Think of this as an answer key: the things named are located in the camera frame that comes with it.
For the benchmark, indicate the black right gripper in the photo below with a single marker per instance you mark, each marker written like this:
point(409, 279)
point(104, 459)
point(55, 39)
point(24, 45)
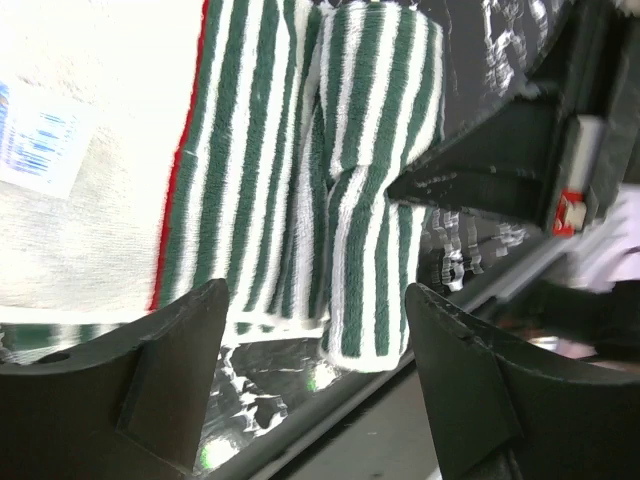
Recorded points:
point(569, 138)

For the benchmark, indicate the green white striped towel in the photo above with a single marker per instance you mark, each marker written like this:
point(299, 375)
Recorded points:
point(148, 147)

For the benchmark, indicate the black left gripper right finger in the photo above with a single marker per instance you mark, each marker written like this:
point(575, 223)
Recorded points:
point(501, 408)

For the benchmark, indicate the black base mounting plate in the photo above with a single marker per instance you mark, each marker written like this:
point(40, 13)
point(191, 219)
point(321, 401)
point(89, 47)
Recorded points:
point(286, 414)

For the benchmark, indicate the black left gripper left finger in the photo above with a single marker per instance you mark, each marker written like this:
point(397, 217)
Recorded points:
point(129, 404)

